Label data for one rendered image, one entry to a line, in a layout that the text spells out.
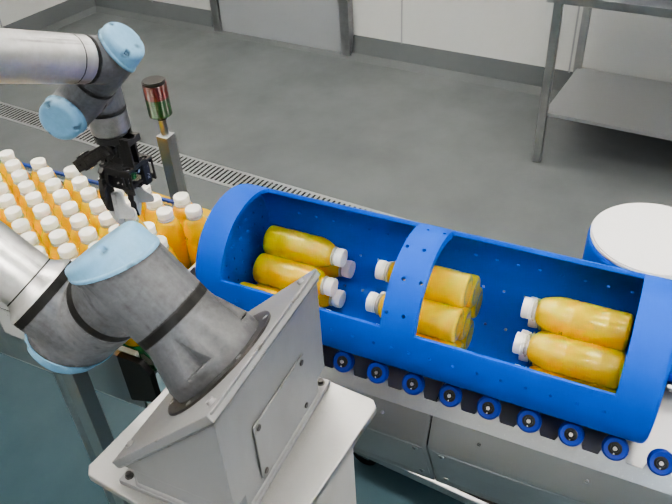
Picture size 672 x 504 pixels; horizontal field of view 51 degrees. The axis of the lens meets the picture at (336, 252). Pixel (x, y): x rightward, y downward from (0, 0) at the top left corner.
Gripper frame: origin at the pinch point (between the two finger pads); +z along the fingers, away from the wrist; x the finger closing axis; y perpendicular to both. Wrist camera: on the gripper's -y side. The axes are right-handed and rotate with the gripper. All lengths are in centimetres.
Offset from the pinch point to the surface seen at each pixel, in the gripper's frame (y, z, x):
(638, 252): 98, 16, 47
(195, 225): 1.4, 14.5, 18.3
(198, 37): -246, 118, 347
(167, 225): -4.5, 14.0, 15.3
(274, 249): 27.6, 9.4, 11.6
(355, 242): 41.3, 11.7, 23.0
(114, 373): -3.9, 36.5, -13.2
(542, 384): 88, 9, -5
